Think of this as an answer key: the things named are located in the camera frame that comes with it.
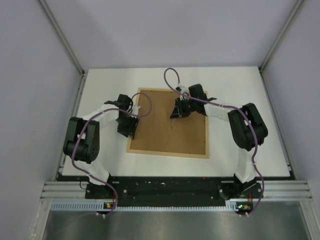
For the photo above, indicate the left aluminium corner post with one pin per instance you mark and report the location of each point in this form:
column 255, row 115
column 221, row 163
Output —
column 61, row 36

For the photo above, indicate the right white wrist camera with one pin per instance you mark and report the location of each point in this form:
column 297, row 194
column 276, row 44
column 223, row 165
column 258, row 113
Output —
column 183, row 91

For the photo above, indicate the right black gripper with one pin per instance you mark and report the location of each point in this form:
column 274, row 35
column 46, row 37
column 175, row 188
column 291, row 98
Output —
column 178, row 108

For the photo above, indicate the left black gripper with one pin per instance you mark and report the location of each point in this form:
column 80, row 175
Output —
column 129, row 131

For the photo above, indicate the grey slotted cable duct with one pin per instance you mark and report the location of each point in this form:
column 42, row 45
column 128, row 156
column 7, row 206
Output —
column 105, row 206

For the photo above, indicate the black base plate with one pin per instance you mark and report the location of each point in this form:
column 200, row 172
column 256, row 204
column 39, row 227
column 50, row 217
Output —
column 146, row 191

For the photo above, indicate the right aluminium corner post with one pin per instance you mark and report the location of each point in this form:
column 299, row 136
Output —
column 293, row 14

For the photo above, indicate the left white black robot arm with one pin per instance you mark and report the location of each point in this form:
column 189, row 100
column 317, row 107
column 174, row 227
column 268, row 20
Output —
column 83, row 139

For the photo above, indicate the aluminium corner post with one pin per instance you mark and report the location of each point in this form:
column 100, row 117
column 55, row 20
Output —
column 293, row 14
column 61, row 36

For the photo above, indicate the aluminium front rail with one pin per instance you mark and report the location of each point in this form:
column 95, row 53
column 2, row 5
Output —
column 274, row 190

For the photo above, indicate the light wooden picture frame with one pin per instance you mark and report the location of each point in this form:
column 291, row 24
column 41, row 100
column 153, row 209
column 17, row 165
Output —
column 189, row 137

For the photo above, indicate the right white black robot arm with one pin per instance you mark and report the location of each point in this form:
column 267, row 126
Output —
column 247, row 128

